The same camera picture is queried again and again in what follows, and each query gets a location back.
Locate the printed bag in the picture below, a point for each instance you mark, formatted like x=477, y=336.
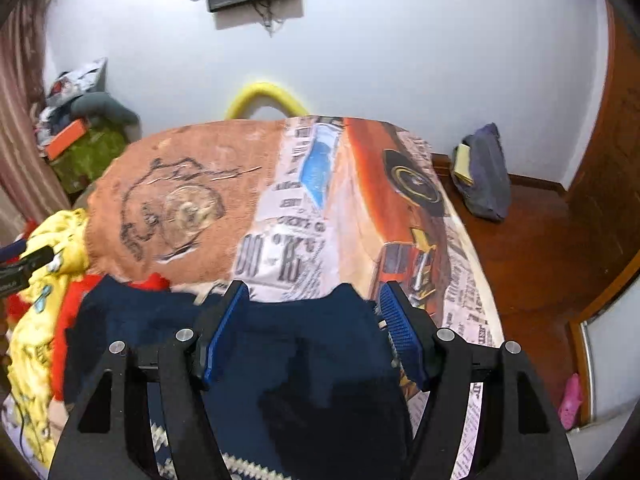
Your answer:
x=80, y=80

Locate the pink striped curtain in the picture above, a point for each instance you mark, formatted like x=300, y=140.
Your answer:
x=20, y=110

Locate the pink slipper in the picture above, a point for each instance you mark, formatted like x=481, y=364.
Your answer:
x=571, y=400

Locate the yellow cartoon blanket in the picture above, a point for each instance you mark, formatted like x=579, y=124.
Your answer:
x=35, y=350

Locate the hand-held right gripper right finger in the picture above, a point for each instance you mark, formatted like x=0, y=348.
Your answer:
x=400, y=330

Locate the navy patterned hoodie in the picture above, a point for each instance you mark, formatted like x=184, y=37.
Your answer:
x=300, y=340

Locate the yellow foam tube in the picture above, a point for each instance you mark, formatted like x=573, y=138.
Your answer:
x=260, y=89

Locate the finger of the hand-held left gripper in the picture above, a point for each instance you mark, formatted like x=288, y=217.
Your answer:
x=30, y=262

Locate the red cloth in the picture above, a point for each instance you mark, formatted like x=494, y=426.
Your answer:
x=75, y=292

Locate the dark blue cushion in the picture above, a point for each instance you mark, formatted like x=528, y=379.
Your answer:
x=487, y=175

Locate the yellow sponge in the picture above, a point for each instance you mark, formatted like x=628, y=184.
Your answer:
x=462, y=160

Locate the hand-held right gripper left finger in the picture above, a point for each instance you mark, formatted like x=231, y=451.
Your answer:
x=222, y=330

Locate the wooden door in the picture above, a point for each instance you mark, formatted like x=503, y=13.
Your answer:
x=610, y=170

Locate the green cloth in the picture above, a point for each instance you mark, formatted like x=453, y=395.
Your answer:
x=95, y=155

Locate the orange box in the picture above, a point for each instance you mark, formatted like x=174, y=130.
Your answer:
x=67, y=137

